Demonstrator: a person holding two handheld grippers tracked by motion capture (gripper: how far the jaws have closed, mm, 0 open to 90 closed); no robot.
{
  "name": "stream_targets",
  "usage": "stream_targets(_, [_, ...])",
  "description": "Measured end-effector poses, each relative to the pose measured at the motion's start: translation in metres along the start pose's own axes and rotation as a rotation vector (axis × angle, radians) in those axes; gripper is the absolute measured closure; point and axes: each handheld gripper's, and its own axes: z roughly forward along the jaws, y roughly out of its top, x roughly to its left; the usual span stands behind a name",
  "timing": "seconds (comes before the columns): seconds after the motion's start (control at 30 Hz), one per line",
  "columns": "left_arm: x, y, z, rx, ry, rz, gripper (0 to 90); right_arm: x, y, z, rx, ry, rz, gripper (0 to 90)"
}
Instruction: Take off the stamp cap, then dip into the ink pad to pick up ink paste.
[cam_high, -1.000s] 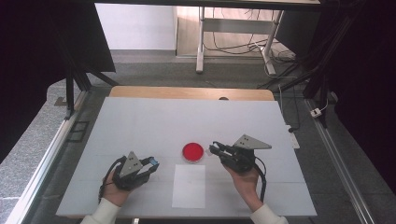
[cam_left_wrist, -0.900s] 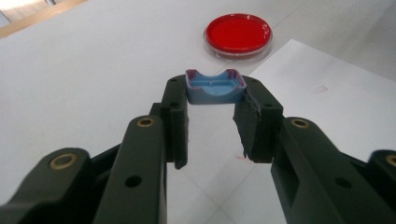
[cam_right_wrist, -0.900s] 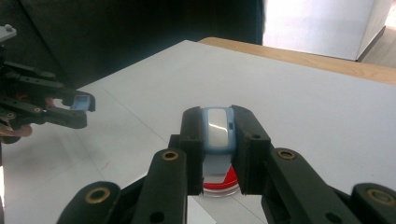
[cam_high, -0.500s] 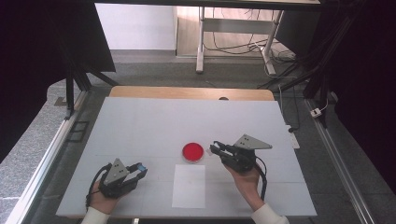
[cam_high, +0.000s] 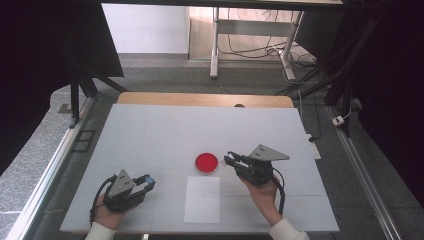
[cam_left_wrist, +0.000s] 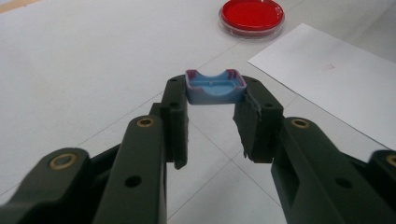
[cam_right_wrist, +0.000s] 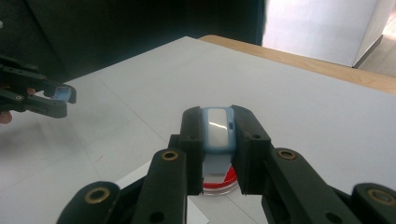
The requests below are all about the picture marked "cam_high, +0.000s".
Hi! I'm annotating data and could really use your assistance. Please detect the white metal desk frame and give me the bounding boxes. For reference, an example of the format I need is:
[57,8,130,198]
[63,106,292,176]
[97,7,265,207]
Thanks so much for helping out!
[209,7,304,81]

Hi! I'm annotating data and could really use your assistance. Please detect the aluminium frame rail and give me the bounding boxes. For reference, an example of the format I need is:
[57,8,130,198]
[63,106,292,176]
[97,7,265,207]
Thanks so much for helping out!
[324,104,401,240]
[6,96,96,240]

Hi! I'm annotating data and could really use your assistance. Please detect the wooden table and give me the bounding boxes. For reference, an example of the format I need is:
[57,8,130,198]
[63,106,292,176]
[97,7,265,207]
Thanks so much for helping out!
[116,92,295,109]

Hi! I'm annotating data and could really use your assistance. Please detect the person's left hand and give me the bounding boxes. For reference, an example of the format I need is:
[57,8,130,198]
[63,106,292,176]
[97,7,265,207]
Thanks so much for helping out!
[93,199,135,231]

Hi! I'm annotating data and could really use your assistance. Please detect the white board table cover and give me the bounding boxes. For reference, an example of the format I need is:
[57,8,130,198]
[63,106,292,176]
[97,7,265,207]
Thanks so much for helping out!
[59,103,340,233]

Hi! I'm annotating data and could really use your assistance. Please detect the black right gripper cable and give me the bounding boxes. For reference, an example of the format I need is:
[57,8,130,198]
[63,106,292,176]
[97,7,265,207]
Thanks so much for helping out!
[271,166,286,216]

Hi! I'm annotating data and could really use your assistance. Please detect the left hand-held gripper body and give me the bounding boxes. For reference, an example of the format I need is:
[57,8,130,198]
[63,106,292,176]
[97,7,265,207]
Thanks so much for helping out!
[102,169,148,214]

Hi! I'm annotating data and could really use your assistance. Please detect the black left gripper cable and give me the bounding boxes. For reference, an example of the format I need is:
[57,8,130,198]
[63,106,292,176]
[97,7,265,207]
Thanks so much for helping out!
[89,176,118,225]

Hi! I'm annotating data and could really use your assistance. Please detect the white paper sheet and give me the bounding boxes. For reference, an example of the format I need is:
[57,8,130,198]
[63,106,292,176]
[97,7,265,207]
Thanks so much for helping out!
[183,175,221,224]

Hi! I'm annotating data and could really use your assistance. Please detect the person's right hand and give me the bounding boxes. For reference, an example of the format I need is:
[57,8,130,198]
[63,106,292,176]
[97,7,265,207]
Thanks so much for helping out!
[239,176,284,227]

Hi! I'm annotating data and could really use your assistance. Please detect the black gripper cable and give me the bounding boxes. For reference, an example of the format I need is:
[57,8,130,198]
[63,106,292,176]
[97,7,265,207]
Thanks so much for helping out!
[271,166,286,216]
[89,176,118,225]

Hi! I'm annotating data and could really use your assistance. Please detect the black metal stand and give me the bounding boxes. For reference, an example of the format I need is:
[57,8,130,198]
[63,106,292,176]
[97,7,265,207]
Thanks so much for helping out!
[276,9,368,138]
[68,66,128,129]

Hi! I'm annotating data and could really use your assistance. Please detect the round red ink pad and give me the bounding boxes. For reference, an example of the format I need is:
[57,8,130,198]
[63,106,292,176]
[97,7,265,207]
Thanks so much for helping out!
[194,152,220,175]

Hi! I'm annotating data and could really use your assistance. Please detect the dark curtain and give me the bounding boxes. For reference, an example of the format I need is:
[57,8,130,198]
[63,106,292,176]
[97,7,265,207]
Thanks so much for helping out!
[0,0,124,174]
[333,0,424,208]

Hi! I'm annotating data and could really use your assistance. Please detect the black floor cables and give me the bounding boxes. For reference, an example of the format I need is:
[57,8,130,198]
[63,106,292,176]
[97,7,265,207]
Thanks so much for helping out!
[218,8,318,68]

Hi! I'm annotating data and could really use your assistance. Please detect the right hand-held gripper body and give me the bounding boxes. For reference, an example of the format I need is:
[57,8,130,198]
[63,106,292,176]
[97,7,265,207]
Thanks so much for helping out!
[233,143,290,187]

